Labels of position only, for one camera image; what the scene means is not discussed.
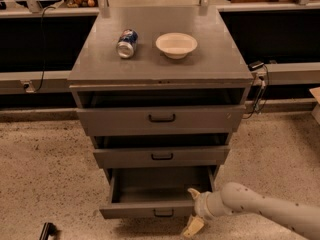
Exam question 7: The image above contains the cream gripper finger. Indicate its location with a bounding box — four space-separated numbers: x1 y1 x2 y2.
182 215 204 238
188 188 200 200

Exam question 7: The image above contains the grey bottom drawer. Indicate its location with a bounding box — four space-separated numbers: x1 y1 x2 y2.
100 165 217 219

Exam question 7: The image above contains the grey drawer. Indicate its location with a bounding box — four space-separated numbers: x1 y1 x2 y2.
93 138 230 169
77 104 245 136
100 165 217 219

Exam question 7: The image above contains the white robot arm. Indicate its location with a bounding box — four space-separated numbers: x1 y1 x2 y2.
182 182 320 240

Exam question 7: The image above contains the grey middle drawer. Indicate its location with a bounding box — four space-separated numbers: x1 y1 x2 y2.
93 138 230 169

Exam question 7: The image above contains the grey top drawer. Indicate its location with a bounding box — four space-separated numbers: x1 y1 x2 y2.
77 104 245 136

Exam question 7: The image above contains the grey drawer cabinet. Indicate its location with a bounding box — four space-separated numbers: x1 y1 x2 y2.
67 5 254 182

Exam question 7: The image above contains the black power adapter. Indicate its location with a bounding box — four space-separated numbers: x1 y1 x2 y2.
248 61 264 71

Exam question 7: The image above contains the black object on floor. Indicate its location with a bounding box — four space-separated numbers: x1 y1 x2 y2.
39 222 57 240

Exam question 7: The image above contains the white bowl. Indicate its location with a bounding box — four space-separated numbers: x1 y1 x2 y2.
156 33 198 59

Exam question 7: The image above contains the blue soda can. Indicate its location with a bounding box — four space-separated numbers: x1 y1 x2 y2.
116 29 138 59

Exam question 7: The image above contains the black cable right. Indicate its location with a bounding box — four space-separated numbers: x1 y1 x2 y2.
242 63 270 120

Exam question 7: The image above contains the black cable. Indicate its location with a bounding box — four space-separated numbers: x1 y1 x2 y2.
242 63 270 120
33 5 57 93

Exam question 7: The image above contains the grey metal rail frame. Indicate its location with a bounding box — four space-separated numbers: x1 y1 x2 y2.
0 0 320 96

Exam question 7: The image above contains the black cable left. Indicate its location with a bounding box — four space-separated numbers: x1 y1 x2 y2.
33 5 57 93

